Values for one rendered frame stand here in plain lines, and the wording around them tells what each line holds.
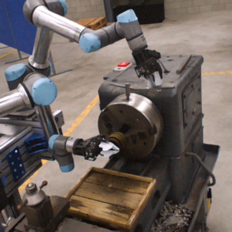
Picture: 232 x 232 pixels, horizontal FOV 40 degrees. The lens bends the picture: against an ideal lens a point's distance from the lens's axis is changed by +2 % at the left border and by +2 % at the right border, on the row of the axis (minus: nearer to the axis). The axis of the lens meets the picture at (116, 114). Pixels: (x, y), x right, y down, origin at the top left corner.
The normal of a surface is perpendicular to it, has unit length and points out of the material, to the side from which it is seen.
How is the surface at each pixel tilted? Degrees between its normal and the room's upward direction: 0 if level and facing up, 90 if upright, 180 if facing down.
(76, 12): 90
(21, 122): 90
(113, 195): 0
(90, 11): 90
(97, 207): 0
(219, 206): 0
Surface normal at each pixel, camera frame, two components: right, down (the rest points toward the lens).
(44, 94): 0.59, 0.25
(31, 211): -0.45, 0.43
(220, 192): -0.14, -0.89
